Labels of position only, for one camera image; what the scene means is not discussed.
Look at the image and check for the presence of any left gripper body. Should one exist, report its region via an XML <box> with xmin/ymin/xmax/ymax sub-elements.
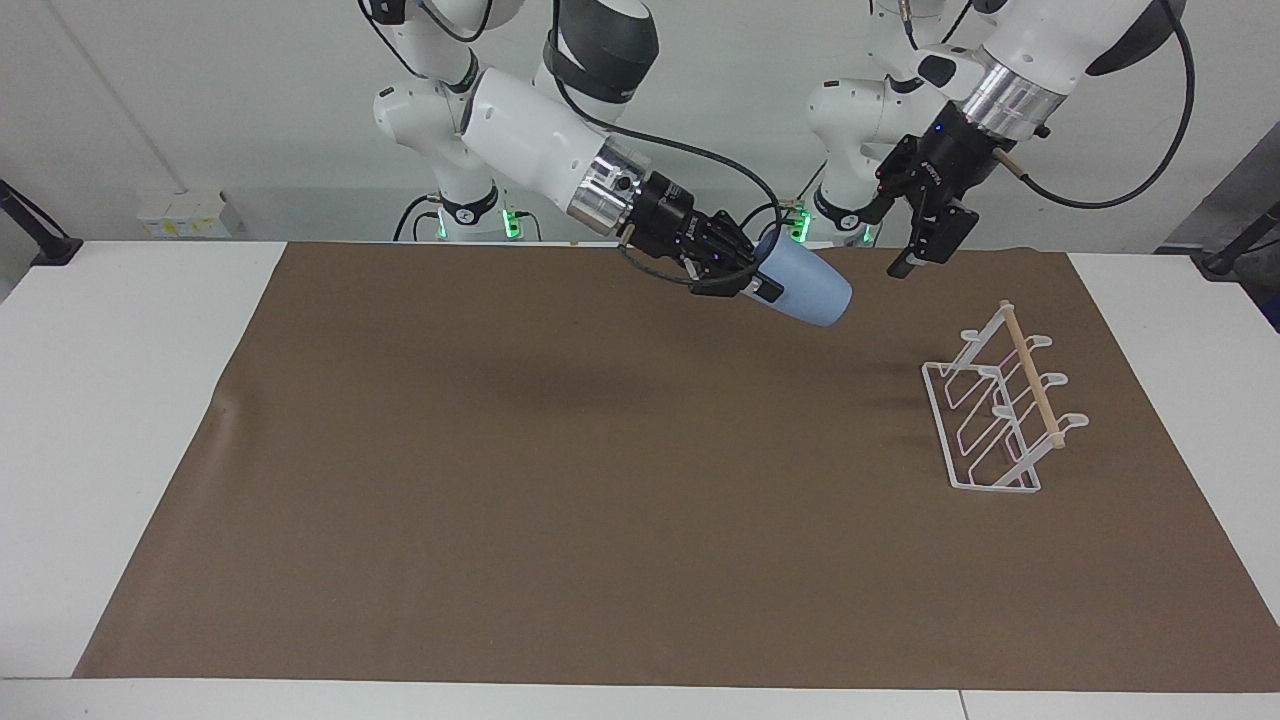
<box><xmin>877</xmin><ymin>100</ymin><xmax>1005</xmax><ymax>212</ymax></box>

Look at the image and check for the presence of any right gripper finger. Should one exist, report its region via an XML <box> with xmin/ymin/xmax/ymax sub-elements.
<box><xmin>698</xmin><ymin>261</ymin><xmax>787</xmax><ymax>305</ymax></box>
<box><xmin>720</xmin><ymin>211</ymin><xmax>761</xmax><ymax>267</ymax></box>

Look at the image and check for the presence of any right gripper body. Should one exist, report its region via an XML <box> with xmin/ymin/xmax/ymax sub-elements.
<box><xmin>626</xmin><ymin>172</ymin><xmax>733</xmax><ymax>275</ymax></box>

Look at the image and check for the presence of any blue cup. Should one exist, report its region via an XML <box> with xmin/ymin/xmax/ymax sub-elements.
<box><xmin>751</xmin><ymin>231</ymin><xmax>854</xmax><ymax>329</ymax></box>

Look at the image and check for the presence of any black stand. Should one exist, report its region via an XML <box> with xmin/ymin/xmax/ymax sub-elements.
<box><xmin>1199</xmin><ymin>200</ymin><xmax>1280</xmax><ymax>279</ymax></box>
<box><xmin>0</xmin><ymin>179</ymin><xmax>84</xmax><ymax>267</ymax></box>

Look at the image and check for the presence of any black cable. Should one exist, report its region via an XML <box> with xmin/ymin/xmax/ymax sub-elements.
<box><xmin>549</xmin><ymin>60</ymin><xmax>787</xmax><ymax>298</ymax></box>
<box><xmin>993</xmin><ymin>0</ymin><xmax>1199</xmax><ymax>210</ymax></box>

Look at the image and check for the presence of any white wire cup holder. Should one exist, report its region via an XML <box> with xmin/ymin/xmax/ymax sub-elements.
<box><xmin>920</xmin><ymin>299</ymin><xmax>1090</xmax><ymax>494</ymax></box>

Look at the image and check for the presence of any white wall socket box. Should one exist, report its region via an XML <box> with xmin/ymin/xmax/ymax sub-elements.
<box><xmin>136</xmin><ymin>189</ymin><xmax>245</xmax><ymax>240</ymax></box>

